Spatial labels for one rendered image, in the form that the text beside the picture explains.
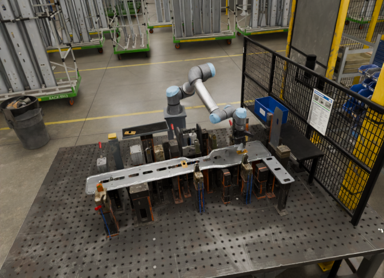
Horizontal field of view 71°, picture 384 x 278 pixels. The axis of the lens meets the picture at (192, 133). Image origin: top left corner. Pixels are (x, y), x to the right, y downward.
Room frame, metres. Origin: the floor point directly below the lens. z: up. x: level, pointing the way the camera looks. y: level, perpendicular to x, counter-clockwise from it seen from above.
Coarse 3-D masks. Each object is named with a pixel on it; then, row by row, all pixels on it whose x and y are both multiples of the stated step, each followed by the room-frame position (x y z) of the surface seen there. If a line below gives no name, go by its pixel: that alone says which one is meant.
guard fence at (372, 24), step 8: (376, 0) 4.49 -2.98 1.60; (376, 8) 4.48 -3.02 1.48; (360, 16) 4.47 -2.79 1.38; (376, 16) 4.46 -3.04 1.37; (344, 24) 4.44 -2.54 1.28; (360, 24) 4.47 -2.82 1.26; (360, 32) 4.48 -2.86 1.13; (368, 32) 4.48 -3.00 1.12; (368, 40) 4.46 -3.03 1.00; (352, 48) 4.46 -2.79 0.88; (360, 48) 4.48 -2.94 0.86; (368, 48) 4.46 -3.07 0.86
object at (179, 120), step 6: (168, 114) 2.16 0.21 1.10; (180, 114) 2.14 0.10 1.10; (186, 114) 2.14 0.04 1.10; (168, 120) 2.13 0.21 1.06; (174, 120) 2.13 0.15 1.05; (180, 120) 2.13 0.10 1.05; (174, 126) 2.12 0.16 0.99; (180, 126) 2.13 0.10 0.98; (168, 132) 2.14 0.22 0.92; (174, 132) 2.12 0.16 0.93; (168, 138) 2.15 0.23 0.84; (186, 138) 2.16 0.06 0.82; (186, 144) 2.16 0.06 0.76
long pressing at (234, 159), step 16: (256, 144) 1.74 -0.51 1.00; (176, 160) 1.61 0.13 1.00; (192, 160) 1.59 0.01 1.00; (224, 160) 1.57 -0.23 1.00; (240, 160) 1.56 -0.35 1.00; (256, 160) 1.55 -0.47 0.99; (96, 176) 1.48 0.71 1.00; (112, 176) 1.47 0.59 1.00; (128, 176) 1.46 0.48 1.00; (144, 176) 1.45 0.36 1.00; (160, 176) 1.44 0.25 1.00
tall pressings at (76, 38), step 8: (32, 0) 8.43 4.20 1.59; (40, 0) 8.42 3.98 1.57; (56, 0) 8.73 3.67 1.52; (64, 0) 8.99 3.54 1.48; (80, 0) 8.83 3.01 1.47; (40, 8) 8.85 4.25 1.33; (48, 8) 8.68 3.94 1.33; (56, 8) 8.72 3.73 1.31; (72, 8) 8.95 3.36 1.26; (80, 8) 8.74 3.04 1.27; (72, 16) 8.91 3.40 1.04; (80, 16) 8.71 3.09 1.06; (40, 24) 8.53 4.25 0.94; (48, 24) 8.38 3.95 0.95; (72, 24) 8.69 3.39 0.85; (80, 24) 8.69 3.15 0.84; (48, 32) 8.83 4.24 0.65; (56, 32) 8.64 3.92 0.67; (64, 32) 8.64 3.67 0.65; (72, 32) 8.72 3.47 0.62; (88, 32) 9.00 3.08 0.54; (48, 40) 8.58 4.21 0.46; (64, 40) 8.59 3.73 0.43; (80, 40) 8.90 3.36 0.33; (88, 40) 8.69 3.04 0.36
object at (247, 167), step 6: (246, 168) 1.41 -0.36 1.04; (252, 168) 1.41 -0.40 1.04; (240, 174) 1.48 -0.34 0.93; (246, 174) 1.40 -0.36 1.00; (252, 174) 1.40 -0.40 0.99; (246, 180) 1.40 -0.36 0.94; (240, 186) 1.47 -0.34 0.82; (246, 186) 1.41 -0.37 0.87; (240, 192) 1.46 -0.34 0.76; (246, 192) 1.41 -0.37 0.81; (240, 198) 1.45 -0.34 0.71; (246, 198) 1.40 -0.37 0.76; (246, 204) 1.39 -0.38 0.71
